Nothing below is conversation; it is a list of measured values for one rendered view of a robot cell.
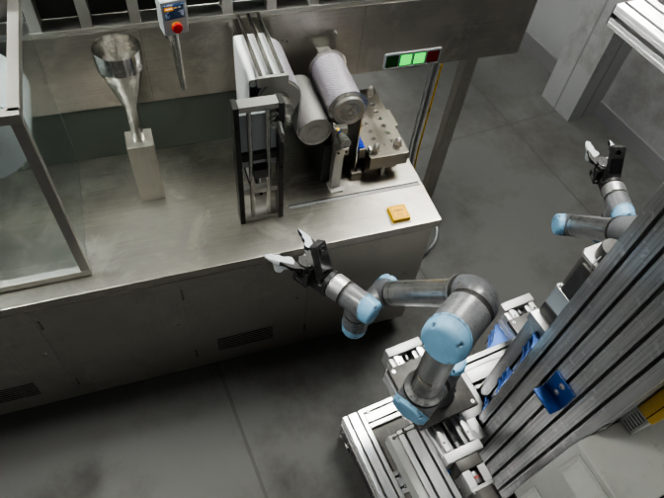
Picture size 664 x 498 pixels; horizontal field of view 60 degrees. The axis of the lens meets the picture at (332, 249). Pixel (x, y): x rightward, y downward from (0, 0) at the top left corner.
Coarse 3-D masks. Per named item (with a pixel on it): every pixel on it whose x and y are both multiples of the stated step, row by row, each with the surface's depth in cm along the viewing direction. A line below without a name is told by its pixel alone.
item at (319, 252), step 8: (320, 240) 158; (312, 248) 157; (320, 248) 157; (312, 256) 159; (320, 256) 158; (328, 256) 161; (320, 264) 159; (328, 264) 162; (320, 272) 160; (328, 272) 162
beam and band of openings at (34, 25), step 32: (32, 0) 175; (64, 0) 183; (96, 0) 186; (128, 0) 182; (192, 0) 196; (224, 0) 192; (256, 0) 202; (288, 0) 204; (320, 0) 206; (352, 0) 206; (384, 0) 210; (32, 32) 181; (64, 32) 184
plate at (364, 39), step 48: (432, 0) 216; (480, 0) 223; (528, 0) 230; (48, 48) 186; (144, 48) 196; (192, 48) 202; (288, 48) 214; (336, 48) 220; (384, 48) 227; (480, 48) 243; (96, 96) 205; (144, 96) 211
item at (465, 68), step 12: (468, 60) 268; (456, 72) 278; (468, 72) 274; (456, 84) 280; (468, 84) 280; (456, 96) 284; (456, 108) 291; (444, 120) 300; (456, 120) 298; (444, 132) 303; (444, 144) 311; (432, 156) 322; (444, 156) 319; (432, 168) 325; (432, 180) 333; (432, 192) 342
